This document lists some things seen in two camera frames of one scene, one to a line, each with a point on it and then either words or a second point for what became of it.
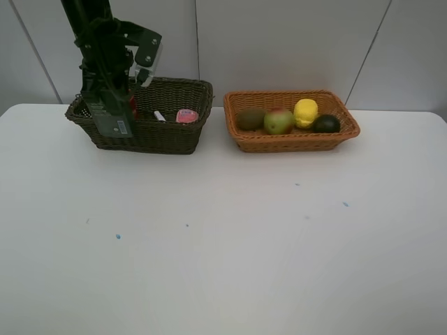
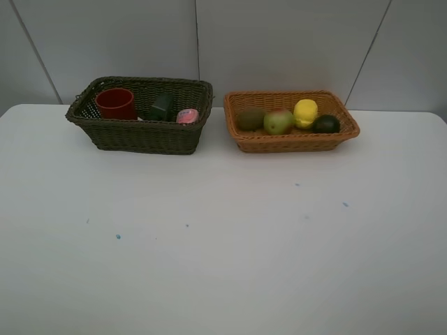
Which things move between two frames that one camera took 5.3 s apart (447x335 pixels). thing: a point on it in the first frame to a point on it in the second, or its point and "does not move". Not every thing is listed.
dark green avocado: [327, 123] does not move
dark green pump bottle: [112, 114] to [162, 107]
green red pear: [279, 122] does not move
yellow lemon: [306, 113] does not move
